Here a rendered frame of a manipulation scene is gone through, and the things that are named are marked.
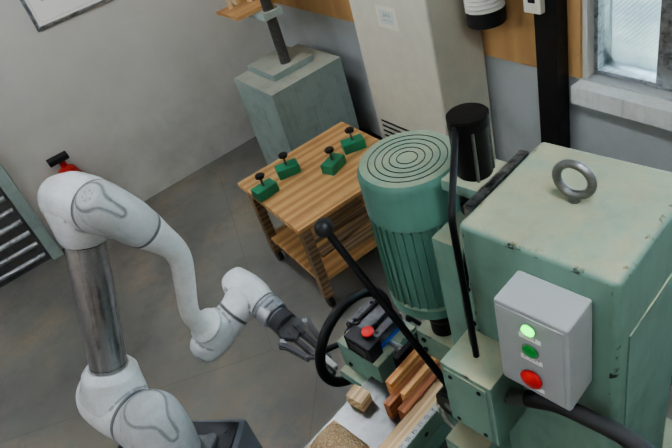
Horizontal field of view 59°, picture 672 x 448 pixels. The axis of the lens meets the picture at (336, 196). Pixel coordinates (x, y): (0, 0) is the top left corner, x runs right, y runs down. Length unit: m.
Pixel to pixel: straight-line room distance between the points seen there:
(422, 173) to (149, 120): 3.25
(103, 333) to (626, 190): 1.31
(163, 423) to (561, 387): 1.09
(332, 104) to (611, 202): 2.78
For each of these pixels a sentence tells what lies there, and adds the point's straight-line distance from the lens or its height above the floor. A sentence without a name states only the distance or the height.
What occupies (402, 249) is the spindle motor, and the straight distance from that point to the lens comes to 1.02.
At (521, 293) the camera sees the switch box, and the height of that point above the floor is 1.48.
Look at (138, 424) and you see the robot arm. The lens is 1.66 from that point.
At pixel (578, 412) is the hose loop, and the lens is 0.91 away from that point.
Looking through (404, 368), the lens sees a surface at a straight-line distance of 1.36.
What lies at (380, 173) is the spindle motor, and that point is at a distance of 0.98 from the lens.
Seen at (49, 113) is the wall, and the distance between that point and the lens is 3.91.
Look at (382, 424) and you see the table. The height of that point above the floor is 0.90.
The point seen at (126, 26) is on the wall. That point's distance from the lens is 3.92.
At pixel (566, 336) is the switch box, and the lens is 0.75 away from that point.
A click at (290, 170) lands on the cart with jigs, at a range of 2.85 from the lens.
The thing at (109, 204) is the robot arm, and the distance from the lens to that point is 1.41.
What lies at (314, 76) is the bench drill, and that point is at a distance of 3.39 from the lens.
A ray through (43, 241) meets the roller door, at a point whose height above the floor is 0.15.
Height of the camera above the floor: 2.06
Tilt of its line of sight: 35 degrees down
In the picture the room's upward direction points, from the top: 18 degrees counter-clockwise
